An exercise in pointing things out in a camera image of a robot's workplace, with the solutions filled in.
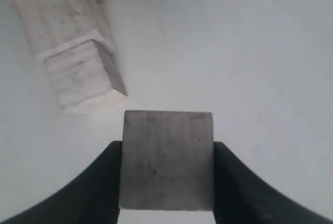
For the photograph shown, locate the smallest wooden cube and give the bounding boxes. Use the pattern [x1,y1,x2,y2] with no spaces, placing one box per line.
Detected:
[119,110,214,211]

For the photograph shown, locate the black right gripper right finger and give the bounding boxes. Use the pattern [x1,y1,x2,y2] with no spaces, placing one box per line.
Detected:
[213,142,332,224]

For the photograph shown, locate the tall wooden cube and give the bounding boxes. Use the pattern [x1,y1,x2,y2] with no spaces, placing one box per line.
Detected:
[14,0,116,60]

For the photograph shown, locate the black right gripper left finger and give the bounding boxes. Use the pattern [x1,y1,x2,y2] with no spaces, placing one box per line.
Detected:
[4,141,122,223]

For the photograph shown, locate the medium wooden cube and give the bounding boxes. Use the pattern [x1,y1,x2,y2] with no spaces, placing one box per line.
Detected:
[33,28,127,115]

